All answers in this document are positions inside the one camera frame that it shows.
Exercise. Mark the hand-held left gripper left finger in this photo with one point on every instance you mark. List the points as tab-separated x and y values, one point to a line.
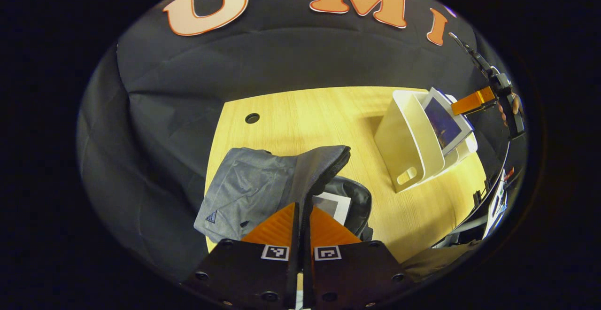
295	277

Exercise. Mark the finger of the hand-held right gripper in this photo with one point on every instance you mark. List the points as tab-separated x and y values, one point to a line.
474	102

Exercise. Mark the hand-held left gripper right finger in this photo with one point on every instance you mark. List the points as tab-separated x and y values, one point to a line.
307	277

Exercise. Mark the blue cover book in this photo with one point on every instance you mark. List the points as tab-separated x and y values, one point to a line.
443	124

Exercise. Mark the cream plastic bookshelf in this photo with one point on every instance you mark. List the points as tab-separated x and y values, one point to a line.
404	141

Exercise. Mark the grey schoolbag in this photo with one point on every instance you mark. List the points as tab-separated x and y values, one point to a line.
249	188

